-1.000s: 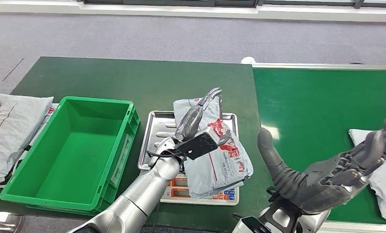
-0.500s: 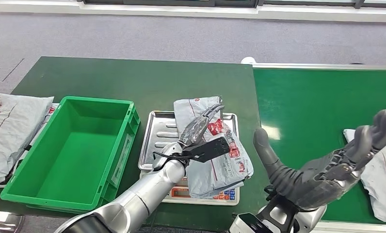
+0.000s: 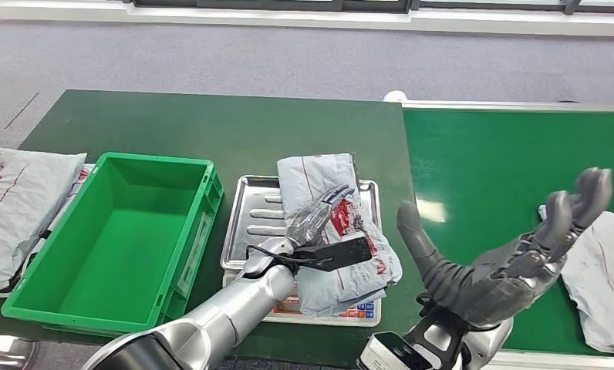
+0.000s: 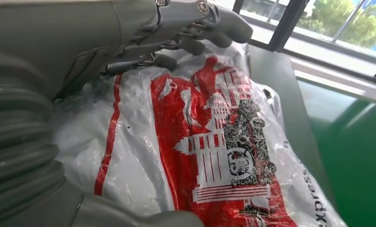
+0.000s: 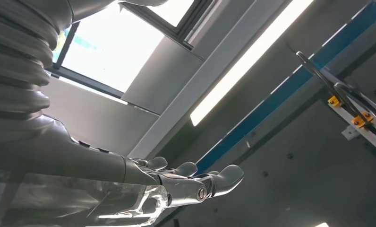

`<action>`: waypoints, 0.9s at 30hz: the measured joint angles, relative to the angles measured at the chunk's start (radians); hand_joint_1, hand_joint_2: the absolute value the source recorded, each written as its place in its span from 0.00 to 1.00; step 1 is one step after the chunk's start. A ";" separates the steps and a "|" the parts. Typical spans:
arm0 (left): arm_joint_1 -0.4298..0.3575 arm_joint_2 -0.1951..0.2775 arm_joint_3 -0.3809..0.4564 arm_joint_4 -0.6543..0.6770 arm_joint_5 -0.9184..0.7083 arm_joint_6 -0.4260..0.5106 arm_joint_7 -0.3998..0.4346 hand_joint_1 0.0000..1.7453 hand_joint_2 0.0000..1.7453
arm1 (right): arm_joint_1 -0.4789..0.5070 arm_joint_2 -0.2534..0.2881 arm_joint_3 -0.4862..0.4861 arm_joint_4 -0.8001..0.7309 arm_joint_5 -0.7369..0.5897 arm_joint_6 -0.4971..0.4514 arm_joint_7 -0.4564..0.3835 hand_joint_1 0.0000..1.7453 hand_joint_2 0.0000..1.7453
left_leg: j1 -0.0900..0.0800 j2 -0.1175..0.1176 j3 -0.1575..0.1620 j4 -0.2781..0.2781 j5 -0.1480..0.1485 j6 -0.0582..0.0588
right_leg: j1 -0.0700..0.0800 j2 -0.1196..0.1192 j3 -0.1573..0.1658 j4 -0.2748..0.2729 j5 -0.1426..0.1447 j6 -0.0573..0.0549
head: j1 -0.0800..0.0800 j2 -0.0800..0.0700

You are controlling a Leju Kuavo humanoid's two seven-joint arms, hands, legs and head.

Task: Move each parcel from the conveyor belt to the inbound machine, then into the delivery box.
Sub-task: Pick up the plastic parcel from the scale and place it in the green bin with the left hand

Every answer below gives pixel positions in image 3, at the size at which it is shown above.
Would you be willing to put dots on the steel tray electronic scale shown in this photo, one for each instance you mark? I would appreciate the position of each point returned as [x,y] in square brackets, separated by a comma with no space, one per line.
[256,204]

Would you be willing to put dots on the green plastic crate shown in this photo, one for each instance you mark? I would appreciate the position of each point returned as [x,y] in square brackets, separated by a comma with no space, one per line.
[123,245]

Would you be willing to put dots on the white conveyor roller cap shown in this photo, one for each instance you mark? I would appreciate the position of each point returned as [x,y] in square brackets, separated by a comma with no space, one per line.
[395,96]

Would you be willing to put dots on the white window ledge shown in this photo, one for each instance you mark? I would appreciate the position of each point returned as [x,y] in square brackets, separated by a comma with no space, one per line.
[286,20]

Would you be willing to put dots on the dark window frame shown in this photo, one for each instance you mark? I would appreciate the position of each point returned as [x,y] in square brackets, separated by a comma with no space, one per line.
[266,4]

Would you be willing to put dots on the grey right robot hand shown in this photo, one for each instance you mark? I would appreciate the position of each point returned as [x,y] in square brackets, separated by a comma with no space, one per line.
[496,281]

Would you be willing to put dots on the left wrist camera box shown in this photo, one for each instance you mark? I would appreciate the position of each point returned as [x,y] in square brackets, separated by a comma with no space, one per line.
[337,253]

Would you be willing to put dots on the shiny metal base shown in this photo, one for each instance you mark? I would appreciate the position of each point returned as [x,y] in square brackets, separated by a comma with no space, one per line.
[5,353]

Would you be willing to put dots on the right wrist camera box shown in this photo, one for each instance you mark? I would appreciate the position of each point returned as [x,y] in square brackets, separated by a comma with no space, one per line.
[388,356]

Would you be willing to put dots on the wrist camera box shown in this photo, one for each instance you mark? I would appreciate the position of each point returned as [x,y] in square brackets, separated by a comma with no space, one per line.
[337,253]
[388,356]

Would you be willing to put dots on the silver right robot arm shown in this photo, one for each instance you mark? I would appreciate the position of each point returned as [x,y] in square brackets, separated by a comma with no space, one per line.
[491,341]

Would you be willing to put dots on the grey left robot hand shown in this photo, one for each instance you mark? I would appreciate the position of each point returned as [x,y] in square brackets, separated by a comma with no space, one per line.
[309,222]

